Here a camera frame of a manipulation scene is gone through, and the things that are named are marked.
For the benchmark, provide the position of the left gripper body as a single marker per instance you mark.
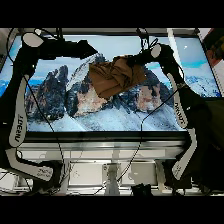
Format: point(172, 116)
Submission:
point(85, 50)

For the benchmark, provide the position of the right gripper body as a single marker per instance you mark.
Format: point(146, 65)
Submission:
point(140, 60)

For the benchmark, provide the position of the brown trousers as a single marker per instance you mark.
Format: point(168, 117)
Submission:
point(113, 78)

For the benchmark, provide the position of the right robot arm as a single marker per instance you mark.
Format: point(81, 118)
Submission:
point(180, 113)

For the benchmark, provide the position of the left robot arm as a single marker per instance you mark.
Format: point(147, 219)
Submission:
point(16, 126)

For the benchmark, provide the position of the heap of clothes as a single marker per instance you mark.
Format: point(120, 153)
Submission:
point(215, 43)

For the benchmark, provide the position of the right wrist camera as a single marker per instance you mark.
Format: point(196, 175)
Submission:
point(143, 38)

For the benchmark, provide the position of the silver frame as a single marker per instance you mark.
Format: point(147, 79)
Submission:
point(111, 183)

